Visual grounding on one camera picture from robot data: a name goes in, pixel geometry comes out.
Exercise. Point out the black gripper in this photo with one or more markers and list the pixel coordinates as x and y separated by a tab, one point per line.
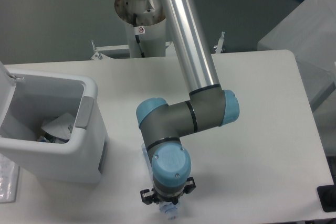
152	196

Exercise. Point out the clear plastic water bottle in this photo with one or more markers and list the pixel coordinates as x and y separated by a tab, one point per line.
168	208

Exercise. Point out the white plastic wrapper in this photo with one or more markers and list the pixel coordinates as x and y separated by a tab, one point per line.
60	127

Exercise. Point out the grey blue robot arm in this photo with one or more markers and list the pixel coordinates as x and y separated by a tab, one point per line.
162	125

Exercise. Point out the trash pile inside can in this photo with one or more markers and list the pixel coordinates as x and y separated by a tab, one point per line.
47	138

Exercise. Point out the white trash can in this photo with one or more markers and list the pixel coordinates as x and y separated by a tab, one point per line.
28	97

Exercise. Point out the black device at edge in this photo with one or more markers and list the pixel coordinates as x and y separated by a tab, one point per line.
327	197

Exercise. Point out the paper sheet in sleeve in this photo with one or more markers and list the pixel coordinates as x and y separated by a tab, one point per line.
9	180

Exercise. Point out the grey cabinet at right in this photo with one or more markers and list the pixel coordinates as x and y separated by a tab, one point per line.
309	33

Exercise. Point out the white pedestal base bracket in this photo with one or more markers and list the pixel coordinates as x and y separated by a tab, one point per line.
123	52

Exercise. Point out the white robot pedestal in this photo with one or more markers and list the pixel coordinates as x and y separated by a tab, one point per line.
145	25

